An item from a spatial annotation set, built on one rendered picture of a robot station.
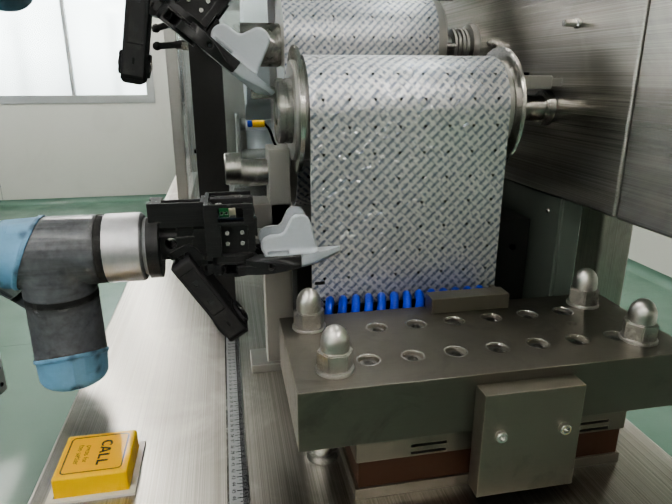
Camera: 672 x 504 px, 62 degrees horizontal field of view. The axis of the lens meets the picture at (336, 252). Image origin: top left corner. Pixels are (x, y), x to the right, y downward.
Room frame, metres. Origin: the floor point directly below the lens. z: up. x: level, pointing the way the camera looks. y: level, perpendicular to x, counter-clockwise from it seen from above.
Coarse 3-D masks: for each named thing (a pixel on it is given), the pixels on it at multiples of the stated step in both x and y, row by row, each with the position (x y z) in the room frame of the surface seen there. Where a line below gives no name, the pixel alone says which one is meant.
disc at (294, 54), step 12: (288, 60) 0.71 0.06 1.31; (300, 60) 0.63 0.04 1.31; (300, 72) 0.62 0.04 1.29; (300, 84) 0.61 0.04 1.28; (300, 96) 0.61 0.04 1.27; (300, 108) 0.61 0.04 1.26; (300, 120) 0.61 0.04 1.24; (300, 132) 0.61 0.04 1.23; (300, 144) 0.62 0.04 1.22; (300, 156) 0.62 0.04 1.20; (300, 168) 0.64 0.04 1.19
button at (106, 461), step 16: (112, 432) 0.51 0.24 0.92; (128, 432) 0.51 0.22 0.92; (64, 448) 0.48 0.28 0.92; (80, 448) 0.48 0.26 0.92; (96, 448) 0.48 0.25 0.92; (112, 448) 0.48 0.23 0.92; (128, 448) 0.48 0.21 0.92; (64, 464) 0.46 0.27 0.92; (80, 464) 0.46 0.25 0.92; (96, 464) 0.46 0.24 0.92; (112, 464) 0.46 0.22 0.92; (128, 464) 0.46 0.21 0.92; (64, 480) 0.44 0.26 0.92; (80, 480) 0.44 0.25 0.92; (96, 480) 0.44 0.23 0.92; (112, 480) 0.45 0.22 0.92; (128, 480) 0.45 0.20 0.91; (64, 496) 0.44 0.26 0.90
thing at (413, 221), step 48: (336, 192) 0.62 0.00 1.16; (384, 192) 0.64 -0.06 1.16; (432, 192) 0.65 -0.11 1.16; (480, 192) 0.66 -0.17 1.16; (336, 240) 0.62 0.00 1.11; (384, 240) 0.64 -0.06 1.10; (432, 240) 0.65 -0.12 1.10; (480, 240) 0.66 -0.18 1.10; (336, 288) 0.62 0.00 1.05; (384, 288) 0.64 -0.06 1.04
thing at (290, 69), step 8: (288, 64) 0.68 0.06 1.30; (504, 64) 0.71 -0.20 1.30; (288, 72) 0.68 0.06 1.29; (304, 72) 0.64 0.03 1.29; (296, 80) 0.63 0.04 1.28; (304, 80) 0.63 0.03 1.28; (512, 80) 0.68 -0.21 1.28; (296, 88) 0.63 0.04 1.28; (512, 88) 0.68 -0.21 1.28; (296, 96) 0.62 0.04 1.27; (512, 96) 0.67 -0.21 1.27; (296, 104) 0.62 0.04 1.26; (512, 104) 0.67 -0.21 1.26; (296, 112) 0.62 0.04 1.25; (512, 112) 0.67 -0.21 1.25; (296, 120) 0.62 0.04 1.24; (512, 120) 0.67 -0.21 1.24; (296, 128) 0.62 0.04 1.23; (296, 136) 0.63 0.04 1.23; (288, 144) 0.70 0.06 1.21; (296, 144) 0.63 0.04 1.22; (296, 152) 0.64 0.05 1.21
